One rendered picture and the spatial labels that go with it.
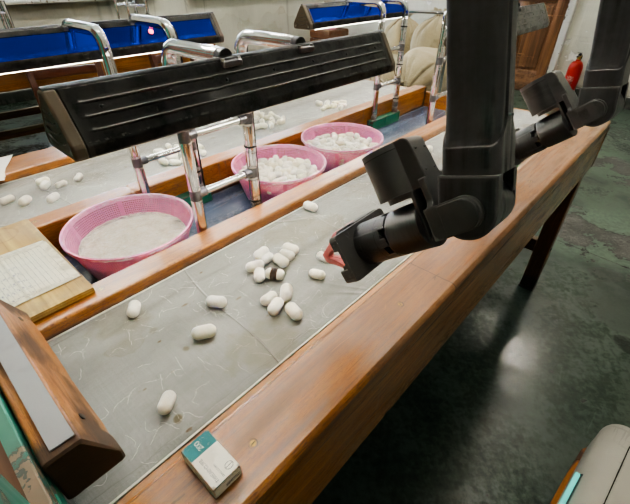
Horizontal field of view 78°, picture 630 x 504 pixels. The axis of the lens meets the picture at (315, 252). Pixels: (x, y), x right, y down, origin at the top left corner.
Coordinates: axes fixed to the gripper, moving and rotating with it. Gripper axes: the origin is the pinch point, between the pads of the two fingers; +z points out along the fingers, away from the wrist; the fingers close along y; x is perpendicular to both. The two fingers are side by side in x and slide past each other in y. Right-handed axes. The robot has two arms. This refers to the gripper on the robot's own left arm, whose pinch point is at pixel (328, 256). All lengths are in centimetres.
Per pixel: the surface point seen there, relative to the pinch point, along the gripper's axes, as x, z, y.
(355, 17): -61, 42, -97
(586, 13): -46, 65, -502
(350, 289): 8.6, 7.9, -7.0
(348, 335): 11.7, 0.3, 3.7
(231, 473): 12.5, -3.9, 28.2
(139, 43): -61, 42, -13
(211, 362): 5.2, 11.9, 19.5
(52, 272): -19.3, 35.2, 28.1
